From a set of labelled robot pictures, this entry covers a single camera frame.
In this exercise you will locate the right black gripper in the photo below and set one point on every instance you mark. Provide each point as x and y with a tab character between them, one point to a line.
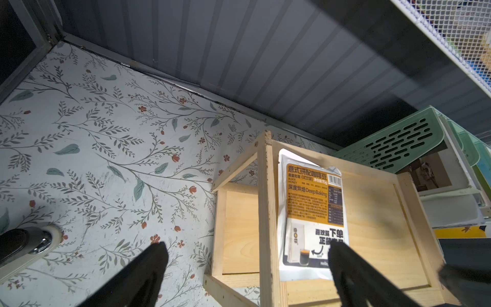
470	286

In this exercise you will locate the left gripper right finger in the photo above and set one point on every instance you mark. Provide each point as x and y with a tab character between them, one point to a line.
358	283

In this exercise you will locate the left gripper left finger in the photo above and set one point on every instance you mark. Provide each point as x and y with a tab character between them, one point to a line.
137	284

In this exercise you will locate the wooden two-tier shelf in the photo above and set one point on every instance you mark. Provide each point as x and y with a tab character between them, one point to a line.
387	226

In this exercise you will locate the mint green file organizer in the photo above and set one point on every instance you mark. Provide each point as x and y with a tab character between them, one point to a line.
449	166

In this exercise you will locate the grey stapler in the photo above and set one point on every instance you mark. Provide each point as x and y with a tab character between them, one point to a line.
21	247

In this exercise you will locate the white wire mesh basket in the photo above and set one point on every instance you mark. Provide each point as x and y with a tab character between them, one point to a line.
461	29

